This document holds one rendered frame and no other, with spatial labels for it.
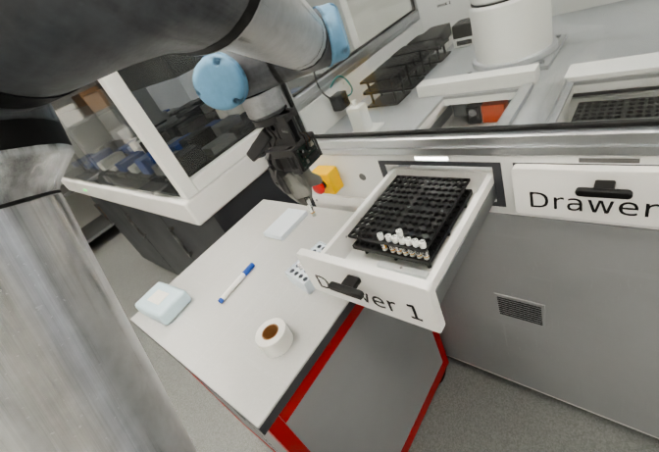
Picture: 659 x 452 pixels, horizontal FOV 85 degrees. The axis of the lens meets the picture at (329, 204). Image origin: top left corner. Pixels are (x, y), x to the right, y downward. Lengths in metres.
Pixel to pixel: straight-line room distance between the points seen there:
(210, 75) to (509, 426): 1.33
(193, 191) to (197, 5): 1.15
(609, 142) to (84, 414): 0.72
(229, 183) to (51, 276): 1.19
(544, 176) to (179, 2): 0.68
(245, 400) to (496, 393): 0.96
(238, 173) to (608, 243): 1.13
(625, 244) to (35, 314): 0.85
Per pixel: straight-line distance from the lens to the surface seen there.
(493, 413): 1.48
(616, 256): 0.89
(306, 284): 0.86
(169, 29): 0.19
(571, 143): 0.74
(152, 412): 0.26
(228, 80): 0.53
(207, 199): 1.35
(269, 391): 0.78
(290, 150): 0.65
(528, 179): 0.77
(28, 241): 0.22
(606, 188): 0.73
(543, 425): 1.47
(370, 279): 0.62
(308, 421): 0.88
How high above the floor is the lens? 1.34
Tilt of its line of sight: 31 degrees down
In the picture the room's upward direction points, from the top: 25 degrees counter-clockwise
